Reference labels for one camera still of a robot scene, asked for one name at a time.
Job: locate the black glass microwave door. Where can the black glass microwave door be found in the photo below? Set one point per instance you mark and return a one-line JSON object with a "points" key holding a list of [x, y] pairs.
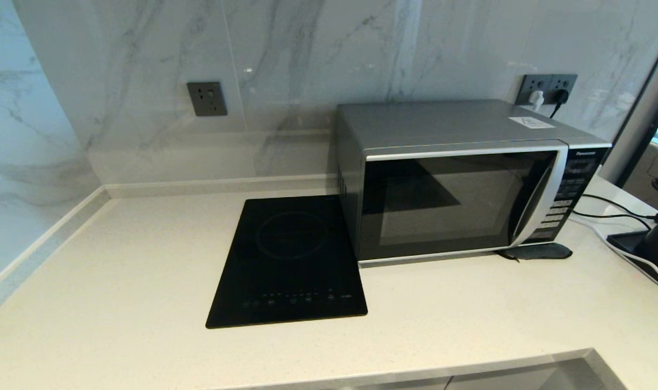
{"points": [[448, 206]]}

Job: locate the silver microwave oven body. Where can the silver microwave oven body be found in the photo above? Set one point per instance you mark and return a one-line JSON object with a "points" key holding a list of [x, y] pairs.
{"points": [[443, 122]]}

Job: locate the black induction cooktop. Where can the black induction cooktop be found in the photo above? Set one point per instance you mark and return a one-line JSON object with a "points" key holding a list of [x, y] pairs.
{"points": [[291, 260]]}

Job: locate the white paper sticker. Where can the white paper sticker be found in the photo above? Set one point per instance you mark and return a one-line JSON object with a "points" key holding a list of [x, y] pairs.
{"points": [[530, 122]]}

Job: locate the dark grey cloth pad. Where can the dark grey cloth pad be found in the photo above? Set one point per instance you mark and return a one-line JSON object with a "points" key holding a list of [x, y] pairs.
{"points": [[540, 252]]}

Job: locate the white power plug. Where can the white power plug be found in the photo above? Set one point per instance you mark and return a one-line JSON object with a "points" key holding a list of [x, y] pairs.
{"points": [[536, 99]]}

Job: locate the black power plug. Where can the black power plug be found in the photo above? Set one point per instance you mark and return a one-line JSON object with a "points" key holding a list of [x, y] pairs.
{"points": [[561, 97]]}

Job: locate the black appliance base tray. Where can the black appliance base tray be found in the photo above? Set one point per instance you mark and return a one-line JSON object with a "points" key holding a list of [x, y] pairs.
{"points": [[624, 241]]}

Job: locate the grey wall socket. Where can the grey wall socket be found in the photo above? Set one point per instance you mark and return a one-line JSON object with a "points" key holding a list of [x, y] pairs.
{"points": [[566, 82], [532, 82], [206, 98]]}

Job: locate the dark window frame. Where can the dark window frame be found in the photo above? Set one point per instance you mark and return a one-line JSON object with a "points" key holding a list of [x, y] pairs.
{"points": [[640, 124]]}

